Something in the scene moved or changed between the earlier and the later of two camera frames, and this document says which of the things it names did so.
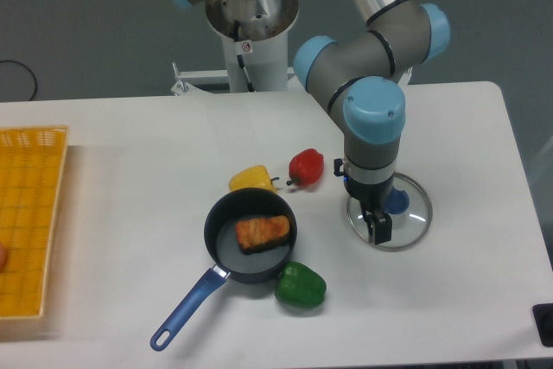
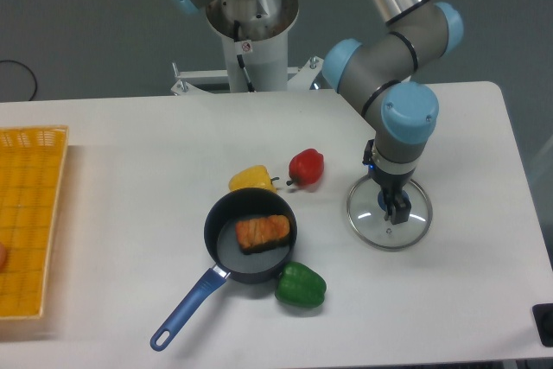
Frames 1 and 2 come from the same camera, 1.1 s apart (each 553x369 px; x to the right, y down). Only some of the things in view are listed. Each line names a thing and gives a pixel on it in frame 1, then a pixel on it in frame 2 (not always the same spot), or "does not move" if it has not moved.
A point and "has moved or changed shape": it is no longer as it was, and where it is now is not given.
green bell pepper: (298, 285) does not move
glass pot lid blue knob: (398, 201) has moved or changed shape
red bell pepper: (306, 168) does not move
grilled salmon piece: (257, 235) does not move
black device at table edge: (543, 314) does not move
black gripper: (372, 198) to (397, 208)
